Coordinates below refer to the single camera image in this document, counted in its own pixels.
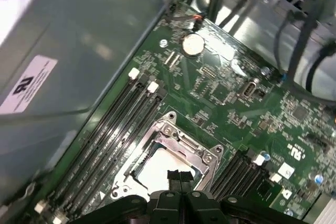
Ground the white square board sticker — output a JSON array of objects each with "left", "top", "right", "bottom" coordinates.
[{"left": 277, "top": 162, "right": 295, "bottom": 179}]

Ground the black grey PC case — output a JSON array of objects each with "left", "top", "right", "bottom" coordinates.
[{"left": 0, "top": 0, "right": 336, "bottom": 224}]

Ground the round coin cell battery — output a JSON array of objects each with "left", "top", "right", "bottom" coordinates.
[{"left": 182, "top": 32, "right": 205, "bottom": 57}]

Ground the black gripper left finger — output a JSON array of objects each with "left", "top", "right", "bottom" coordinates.
[{"left": 70, "top": 170, "right": 182, "bottom": 224}]

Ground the white case wall sticker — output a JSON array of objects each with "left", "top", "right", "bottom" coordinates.
[{"left": 0, "top": 55, "right": 58, "bottom": 114}]

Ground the grey metal drive cage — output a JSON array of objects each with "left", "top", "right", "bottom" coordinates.
[{"left": 223, "top": 0, "right": 336, "bottom": 51}]

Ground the CPU socket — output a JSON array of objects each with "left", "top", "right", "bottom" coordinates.
[{"left": 110, "top": 110, "right": 226, "bottom": 200}]

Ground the green motherboard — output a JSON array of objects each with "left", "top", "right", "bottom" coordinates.
[{"left": 34, "top": 0, "right": 336, "bottom": 224}]

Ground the black RAM slot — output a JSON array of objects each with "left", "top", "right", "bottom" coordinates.
[
  {"left": 68, "top": 89, "right": 169, "bottom": 224},
  {"left": 34, "top": 67, "right": 140, "bottom": 213},
  {"left": 219, "top": 154, "right": 267, "bottom": 200},
  {"left": 51, "top": 81, "right": 160, "bottom": 224},
  {"left": 228, "top": 163, "right": 274, "bottom": 201},
  {"left": 43, "top": 74, "right": 149, "bottom": 221},
  {"left": 209, "top": 149, "right": 257, "bottom": 198},
  {"left": 237, "top": 173, "right": 283, "bottom": 204}
]

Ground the silver internal USB port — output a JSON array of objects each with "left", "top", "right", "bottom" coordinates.
[{"left": 237, "top": 78, "right": 260, "bottom": 99}]

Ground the wire with orange plug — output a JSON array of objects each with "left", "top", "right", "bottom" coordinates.
[{"left": 164, "top": 13, "right": 205, "bottom": 30}]

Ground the metal socket cover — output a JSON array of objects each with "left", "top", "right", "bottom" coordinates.
[{"left": 115, "top": 120, "right": 218, "bottom": 196}]

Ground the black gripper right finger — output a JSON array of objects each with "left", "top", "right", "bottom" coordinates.
[{"left": 181, "top": 171, "right": 302, "bottom": 224}]

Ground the silver topped CPU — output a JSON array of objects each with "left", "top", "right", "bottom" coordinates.
[{"left": 132, "top": 146, "right": 196, "bottom": 192}]

